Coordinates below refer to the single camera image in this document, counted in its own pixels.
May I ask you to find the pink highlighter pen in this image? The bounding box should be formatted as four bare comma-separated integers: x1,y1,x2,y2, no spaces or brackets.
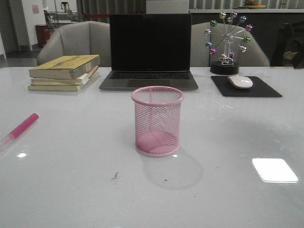
0,113,39,152

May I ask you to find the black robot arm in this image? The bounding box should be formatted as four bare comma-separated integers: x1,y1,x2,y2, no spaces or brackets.
271,21,304,69

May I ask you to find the pink mesh pen holder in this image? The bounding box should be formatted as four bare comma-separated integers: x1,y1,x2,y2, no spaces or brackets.
131,85,184,156

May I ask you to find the grey open laptop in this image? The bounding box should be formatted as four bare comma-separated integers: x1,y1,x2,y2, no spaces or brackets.
99,13,198,91

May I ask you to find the middle cream book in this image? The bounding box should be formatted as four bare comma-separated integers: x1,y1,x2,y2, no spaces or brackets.
31,66,99,86

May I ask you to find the ferris wheel desk ornament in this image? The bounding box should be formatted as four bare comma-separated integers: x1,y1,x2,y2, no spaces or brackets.
204,11,253,75

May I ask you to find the white computer mouse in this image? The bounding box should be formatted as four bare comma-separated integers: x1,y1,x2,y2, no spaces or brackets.
228,75,253,89

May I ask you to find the top yellow book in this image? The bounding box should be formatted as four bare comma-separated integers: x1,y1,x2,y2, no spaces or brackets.
29,55,100,79

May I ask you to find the left grey armchair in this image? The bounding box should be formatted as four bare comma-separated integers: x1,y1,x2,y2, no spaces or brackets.
37,21,111,67

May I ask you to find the grey armchair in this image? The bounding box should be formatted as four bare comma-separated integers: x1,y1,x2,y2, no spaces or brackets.
190,22,270,67
37,21,111,67

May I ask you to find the right grey armchair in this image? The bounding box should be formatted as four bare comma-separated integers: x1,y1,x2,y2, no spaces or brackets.
190,22,270,67

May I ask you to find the black mouse pad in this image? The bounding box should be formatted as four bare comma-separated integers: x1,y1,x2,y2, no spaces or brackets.
211,76,282,98

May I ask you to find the bottom pale book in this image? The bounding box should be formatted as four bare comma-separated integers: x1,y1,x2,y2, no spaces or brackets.
27,76,94,91

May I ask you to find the red trash bin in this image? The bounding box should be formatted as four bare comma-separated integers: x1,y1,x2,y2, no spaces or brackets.
35,25,50,48

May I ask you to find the fruit bowl on counter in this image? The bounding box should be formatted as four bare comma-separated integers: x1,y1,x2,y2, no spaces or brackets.
244,0,266,9

